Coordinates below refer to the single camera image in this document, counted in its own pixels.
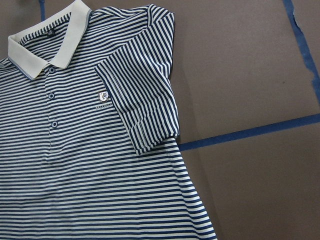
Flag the blue white striped polo shirt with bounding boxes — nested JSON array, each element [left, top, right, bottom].
[[0, 0, 217, 240]]

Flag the blue tape grid lines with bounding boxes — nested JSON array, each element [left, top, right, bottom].
[[39, 0, 320, 152]]

